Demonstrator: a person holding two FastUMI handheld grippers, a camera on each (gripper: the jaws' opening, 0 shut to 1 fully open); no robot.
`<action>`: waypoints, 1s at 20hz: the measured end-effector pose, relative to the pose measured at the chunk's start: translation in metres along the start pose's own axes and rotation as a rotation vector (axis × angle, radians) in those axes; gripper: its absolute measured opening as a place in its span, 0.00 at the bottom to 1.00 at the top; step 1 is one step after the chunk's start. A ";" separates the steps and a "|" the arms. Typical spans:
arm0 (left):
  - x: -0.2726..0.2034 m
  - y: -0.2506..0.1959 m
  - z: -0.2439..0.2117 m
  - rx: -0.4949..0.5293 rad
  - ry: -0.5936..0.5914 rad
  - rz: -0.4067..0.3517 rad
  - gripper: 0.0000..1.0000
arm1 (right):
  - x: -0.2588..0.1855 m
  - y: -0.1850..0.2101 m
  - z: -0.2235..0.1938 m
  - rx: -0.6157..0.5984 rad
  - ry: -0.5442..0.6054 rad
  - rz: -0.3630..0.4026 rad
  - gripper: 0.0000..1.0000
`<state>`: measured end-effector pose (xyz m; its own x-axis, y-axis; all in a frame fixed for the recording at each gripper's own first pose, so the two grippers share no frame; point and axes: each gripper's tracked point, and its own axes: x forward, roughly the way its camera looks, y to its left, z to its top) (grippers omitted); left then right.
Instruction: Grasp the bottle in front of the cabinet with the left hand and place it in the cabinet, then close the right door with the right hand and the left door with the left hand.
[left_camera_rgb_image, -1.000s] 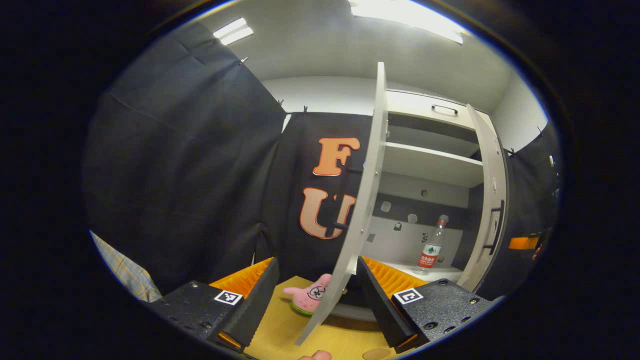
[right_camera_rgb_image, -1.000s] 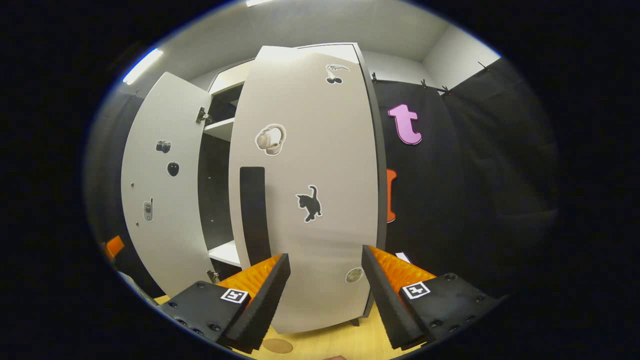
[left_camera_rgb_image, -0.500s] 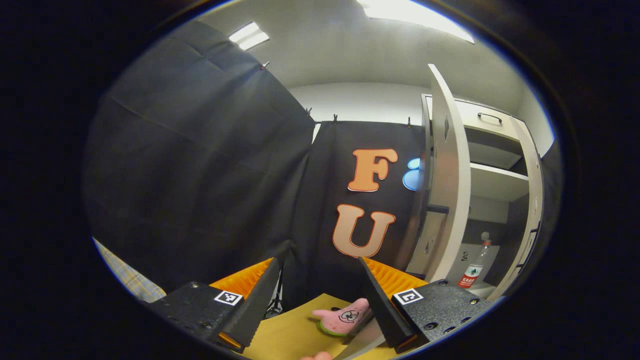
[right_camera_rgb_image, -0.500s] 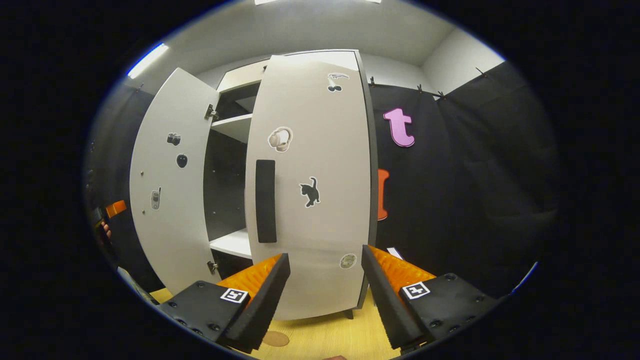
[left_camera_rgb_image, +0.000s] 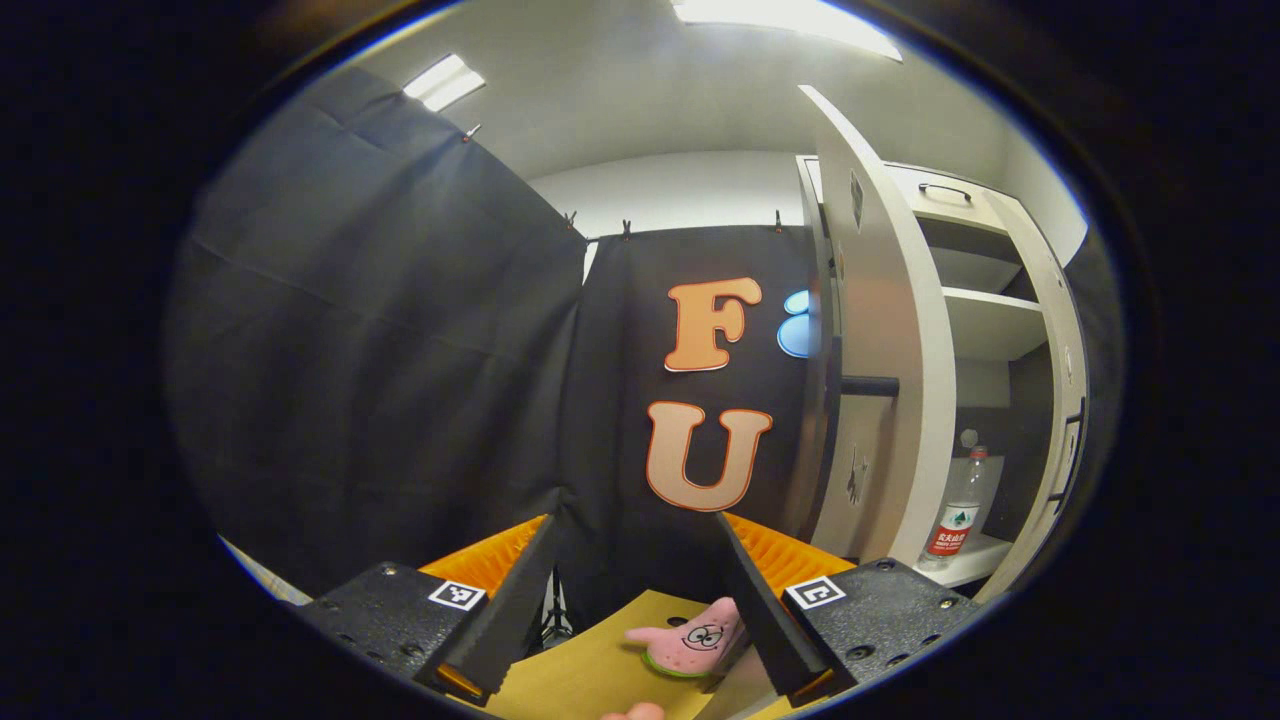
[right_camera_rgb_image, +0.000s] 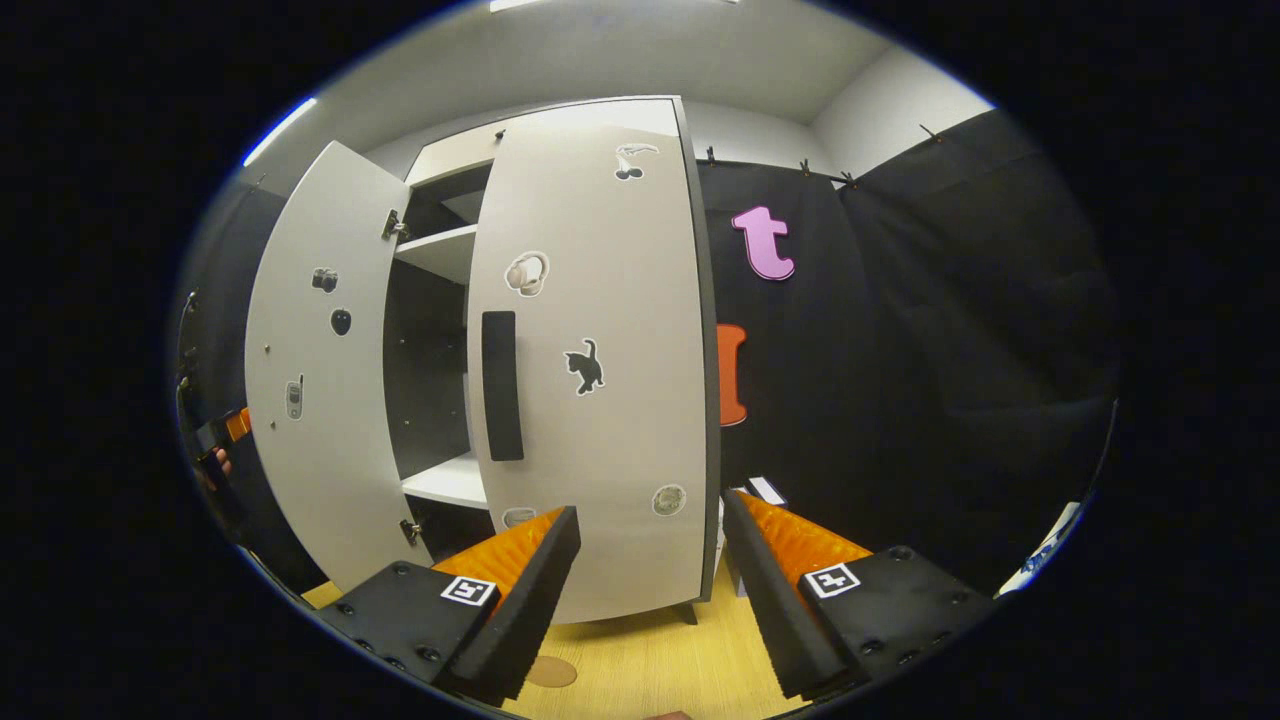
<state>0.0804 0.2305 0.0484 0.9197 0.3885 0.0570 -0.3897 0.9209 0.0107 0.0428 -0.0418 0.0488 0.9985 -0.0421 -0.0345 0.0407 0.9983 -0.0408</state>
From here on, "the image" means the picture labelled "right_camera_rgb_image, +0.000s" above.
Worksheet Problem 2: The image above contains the white cabinet door without handle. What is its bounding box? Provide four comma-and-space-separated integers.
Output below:
245, 140, 437, 594

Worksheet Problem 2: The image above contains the white cabinet low shelf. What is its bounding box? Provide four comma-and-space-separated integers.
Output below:
401, 452, 492, 512

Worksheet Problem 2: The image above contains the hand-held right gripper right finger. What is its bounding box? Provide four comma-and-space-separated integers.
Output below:
721, 488, 998, 701

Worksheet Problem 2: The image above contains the white and blue object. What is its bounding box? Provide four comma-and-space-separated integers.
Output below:
998, 500, 1088, 598

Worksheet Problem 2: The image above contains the white cabinet middle shelf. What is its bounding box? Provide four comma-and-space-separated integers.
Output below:
394, 223, 480, 287

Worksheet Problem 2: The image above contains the round wooden coaster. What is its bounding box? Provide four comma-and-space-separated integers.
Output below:
525, 654, 579, 689

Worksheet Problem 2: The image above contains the white upper cabinet panel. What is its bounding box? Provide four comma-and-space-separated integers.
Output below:
404, 124, 503, 188

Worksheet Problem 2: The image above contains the long ceiling light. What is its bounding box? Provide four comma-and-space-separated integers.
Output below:
489, 0, 743, 13

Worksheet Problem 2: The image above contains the white cabinet door with handle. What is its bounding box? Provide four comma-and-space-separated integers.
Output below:
466, 95, 724, 627

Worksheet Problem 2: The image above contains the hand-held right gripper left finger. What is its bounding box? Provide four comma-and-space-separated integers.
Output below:
315, 505, 582, 707

